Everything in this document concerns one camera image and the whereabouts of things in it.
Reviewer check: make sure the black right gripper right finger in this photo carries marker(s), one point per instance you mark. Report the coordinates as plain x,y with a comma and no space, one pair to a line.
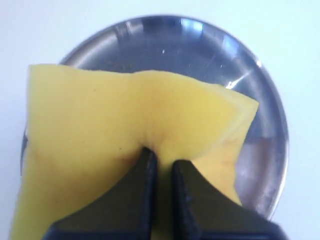
201,212

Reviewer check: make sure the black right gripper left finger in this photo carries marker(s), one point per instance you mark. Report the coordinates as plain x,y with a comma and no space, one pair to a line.
125,212

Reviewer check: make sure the yellow sponge block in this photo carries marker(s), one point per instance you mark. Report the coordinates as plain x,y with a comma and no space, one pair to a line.
86,129

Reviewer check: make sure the round stainless steel plate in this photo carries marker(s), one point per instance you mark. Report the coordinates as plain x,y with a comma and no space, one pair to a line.
207,53

